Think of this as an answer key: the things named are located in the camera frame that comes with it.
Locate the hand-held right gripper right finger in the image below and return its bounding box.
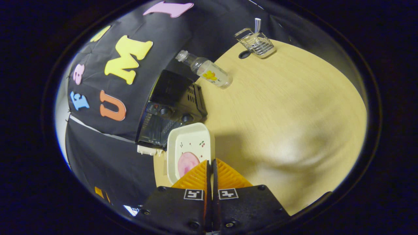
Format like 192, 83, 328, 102
212, 158, 292, 233

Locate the black electric oven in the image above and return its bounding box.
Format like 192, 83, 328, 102
136, 70, 208, 147

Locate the pink ham slice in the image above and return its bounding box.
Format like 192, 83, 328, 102
178, 152, 200, 177

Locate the cream food dish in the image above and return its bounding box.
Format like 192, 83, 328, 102
167, 123, 216, 185

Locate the wire mesh basket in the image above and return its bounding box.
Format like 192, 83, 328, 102
234, 28, 276, 58

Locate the clear glass bottle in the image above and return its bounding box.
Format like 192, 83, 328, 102
175, 50, 233, 89

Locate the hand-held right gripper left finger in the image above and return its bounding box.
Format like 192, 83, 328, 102
138, 159, 210, 233

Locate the white divided bean plate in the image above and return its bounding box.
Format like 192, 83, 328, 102
137, 145, 164, 156

